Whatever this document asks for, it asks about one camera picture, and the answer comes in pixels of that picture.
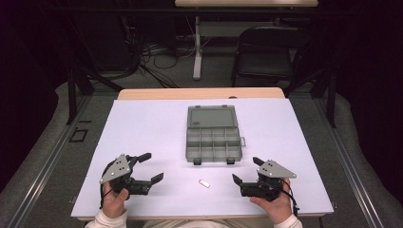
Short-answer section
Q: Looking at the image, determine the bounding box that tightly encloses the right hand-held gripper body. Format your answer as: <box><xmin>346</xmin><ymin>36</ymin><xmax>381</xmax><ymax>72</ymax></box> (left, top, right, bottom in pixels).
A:
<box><xmin>240</xmin><ymin>159</ymin><xmax>297</xmax><ymax>203</ymax></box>

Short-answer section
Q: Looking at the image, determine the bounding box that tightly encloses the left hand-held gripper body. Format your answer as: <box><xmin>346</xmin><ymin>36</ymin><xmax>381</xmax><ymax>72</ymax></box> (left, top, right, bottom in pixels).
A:
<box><xmin>100</xmin><ymin>153</ymin><xmax>153</xmax><ymax>196</ymax></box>

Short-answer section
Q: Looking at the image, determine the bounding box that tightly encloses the grey plastic organizer box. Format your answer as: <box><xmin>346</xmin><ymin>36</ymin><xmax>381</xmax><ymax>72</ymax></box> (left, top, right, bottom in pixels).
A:
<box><xmin>184</xmin><ymin>104</ymin><xmax>247</xmax><ymax>166</ymax></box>

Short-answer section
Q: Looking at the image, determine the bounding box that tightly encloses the person's left hand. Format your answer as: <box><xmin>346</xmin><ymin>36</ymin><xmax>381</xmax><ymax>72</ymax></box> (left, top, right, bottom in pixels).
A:
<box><xmin>101</xmin><ymin>189</ymin><xmax>131</xmax><ymax>219</ymax></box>

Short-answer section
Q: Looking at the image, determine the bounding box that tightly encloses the person's right hand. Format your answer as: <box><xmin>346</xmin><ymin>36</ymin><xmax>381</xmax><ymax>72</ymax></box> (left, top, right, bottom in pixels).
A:
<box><xmin>249</xmin><ymin>178</ymin><xmax>294</xmax><ymax>224</ymax></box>

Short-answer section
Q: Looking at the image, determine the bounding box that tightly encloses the white table mat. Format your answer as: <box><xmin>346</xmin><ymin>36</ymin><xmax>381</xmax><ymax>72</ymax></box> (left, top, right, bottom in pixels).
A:
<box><xmin>70</xmin><ymin>97</ymin><xmax>335</xmax><ymax>219</ymax></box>

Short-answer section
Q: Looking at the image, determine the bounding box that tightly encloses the black metal stand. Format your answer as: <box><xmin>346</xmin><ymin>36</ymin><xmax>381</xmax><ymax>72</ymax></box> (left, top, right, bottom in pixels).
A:
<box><xmin>282</xmin><ymin>62</ymin><xmax>338</xmax><ymax>129</ymax></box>
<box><xmin>66</xmin><ymin>66</ymin><xmax>125</xmax><ymax>125</ymax></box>

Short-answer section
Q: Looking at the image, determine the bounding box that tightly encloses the black folding chair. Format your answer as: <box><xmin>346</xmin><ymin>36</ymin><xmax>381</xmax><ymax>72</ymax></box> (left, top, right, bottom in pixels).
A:
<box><xmin>230</xmin><ymin>25</ymin><xmax>314</xmax><ymax>88</ymax></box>

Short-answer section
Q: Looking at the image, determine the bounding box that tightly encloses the white desk leg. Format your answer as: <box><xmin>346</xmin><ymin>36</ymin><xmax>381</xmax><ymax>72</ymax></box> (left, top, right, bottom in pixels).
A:
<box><xmin>192</xmin><ymin>15</ymin><xmax>204</xmax><ymax>81</ymax></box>

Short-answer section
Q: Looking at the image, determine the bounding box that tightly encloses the beige background desk top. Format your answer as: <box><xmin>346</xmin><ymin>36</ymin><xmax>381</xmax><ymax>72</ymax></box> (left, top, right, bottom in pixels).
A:
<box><xmin>174</xmin><ymin>0</ymin><xmax>319</xmax><ymax>9</ymax></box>

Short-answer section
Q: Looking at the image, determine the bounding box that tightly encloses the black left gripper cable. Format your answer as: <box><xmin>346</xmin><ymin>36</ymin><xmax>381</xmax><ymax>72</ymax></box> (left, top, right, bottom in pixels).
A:
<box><xmin>99</xmin><ymin>182</ymin><xmax>114</xmax><ymax>211</ymax></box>

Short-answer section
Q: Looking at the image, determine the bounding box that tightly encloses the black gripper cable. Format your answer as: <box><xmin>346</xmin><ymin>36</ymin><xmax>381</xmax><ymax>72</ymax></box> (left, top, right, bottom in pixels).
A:
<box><xmin>280</xmin><ymin>186</ymin><xmax>300</xmax><ymax>219</ymax></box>
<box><xmin>99</xmin><ymin>182</ymin><xmax>114</xmax><ymax>211</ymax></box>

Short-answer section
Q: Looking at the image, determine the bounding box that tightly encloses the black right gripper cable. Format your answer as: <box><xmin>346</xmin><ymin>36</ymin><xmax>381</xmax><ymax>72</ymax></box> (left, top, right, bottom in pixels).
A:
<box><xmin>280</xmin><ymin>186</ymin><xmax>300</xmax><ymax>219</ymax></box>

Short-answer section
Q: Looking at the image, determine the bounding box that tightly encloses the metal floor rail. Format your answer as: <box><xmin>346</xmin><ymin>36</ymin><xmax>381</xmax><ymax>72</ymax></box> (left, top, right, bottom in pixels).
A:
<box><xmin>9</xmin><ymin>94</ymin><xmax>93</xmax><ymax>228</ymax></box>
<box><xmin>313</xmin><ymin>97</ymin><xmax>385</xmax><ymax>228</ymax></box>

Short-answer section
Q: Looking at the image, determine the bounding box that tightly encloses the bundle of floor cables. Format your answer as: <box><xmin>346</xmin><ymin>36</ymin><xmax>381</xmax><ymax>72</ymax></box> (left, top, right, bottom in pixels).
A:
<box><xmin>138</xmin><ymin>40</ymin><xmax>198</xmax><ymax>88</ymax></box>

